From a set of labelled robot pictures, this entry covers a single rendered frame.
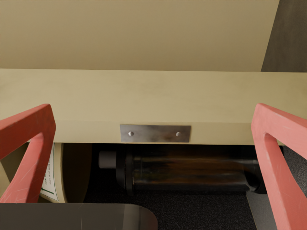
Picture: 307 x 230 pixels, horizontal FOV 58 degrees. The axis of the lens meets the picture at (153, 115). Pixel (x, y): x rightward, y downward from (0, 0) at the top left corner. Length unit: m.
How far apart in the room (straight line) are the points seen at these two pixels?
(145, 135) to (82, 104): 0.08
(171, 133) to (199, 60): 0.46
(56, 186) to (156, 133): 0.17
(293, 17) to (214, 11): 0.17
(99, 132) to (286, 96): 0.21
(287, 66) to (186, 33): 0.24
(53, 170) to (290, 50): 0.47
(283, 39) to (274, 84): 0.28
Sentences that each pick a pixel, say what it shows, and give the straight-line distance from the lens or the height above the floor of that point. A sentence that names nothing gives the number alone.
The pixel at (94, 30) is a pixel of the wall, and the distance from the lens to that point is 0.70.
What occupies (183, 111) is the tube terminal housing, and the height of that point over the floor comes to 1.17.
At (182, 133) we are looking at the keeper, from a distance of 0.28.
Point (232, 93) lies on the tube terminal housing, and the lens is 0.33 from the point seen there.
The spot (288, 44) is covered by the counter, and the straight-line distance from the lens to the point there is 0.62.
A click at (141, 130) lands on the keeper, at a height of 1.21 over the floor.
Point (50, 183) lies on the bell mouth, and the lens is 0.39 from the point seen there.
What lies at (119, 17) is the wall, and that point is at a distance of 0.68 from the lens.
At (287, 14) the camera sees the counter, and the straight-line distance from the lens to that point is 0.64.
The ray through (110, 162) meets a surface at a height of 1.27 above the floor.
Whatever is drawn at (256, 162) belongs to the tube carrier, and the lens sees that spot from 0.42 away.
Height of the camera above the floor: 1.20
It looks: level
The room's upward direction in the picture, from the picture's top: 89 degrees counter-clockwise
